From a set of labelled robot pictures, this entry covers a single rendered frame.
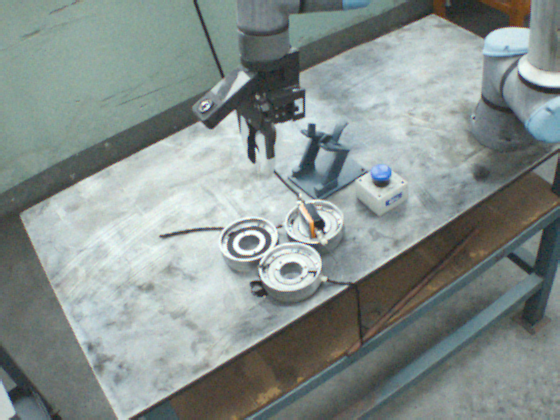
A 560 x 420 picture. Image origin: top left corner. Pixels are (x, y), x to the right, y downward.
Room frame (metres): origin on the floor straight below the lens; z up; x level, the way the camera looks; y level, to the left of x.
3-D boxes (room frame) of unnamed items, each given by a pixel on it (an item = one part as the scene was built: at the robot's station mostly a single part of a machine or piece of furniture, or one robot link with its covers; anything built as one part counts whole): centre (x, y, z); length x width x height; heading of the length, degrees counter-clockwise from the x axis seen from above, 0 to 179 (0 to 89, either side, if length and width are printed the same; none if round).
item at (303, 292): (0.70, 0.00, 0.82); 0.10 x 0.10 x 0.04
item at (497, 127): (0.99, -0.50, 0.85); 0.15 x 0.15 x 0.10
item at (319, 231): (0.76, -0.06, 0.85); 0.17 x 0.02 x 0.04; 13
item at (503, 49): (0.98, -0.50, 0.97); 0.13 x 0.12 x 0.14; 4
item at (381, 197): (0.86, -0.20, 0.82); 0.08 x 0.07 x 0.05; 115
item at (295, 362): (1.01, -0.11, 0.40); 1.17 x 0.59 x 0.80; 115
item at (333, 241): (0.79, -0.06, 0.82); 0.10 x 0.10 x 0.04
